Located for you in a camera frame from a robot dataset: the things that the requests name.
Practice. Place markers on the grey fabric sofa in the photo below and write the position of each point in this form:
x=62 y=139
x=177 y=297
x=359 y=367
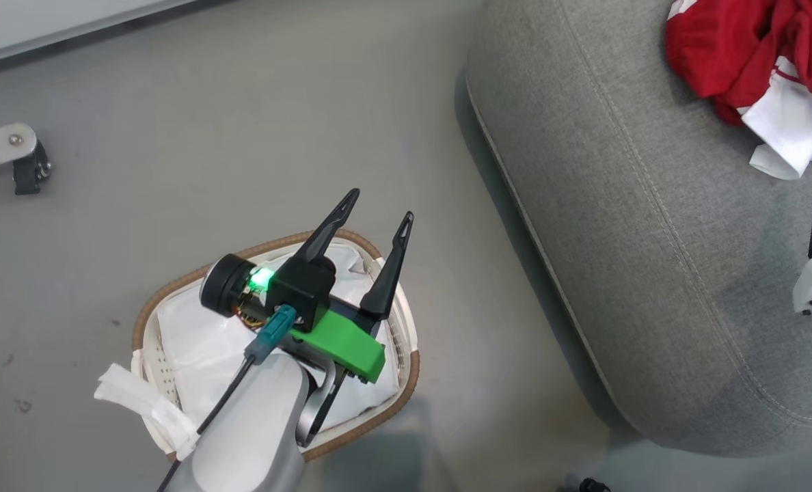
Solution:
x=652 y=239

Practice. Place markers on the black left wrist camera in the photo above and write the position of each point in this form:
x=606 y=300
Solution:
x=225 y=283

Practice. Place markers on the white basket liner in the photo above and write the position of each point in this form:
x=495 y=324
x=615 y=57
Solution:
x=201 y=348

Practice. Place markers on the black caster wheel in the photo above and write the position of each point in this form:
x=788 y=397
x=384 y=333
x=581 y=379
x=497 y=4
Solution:
x=29 y=174

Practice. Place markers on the woven rim laundry basket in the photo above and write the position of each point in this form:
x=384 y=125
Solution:
x=147 y=321

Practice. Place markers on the grey partition bottom rail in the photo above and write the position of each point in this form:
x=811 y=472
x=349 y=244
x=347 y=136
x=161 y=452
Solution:
x=50 y=42

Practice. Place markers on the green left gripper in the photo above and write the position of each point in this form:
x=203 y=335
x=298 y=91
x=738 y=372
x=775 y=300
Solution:
x=341 y=345

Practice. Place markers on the red and white garment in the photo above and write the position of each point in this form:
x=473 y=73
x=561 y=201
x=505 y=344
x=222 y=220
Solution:
x=734 y=48

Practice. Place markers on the small black object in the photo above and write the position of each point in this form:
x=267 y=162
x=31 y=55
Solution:
x=594 y=486

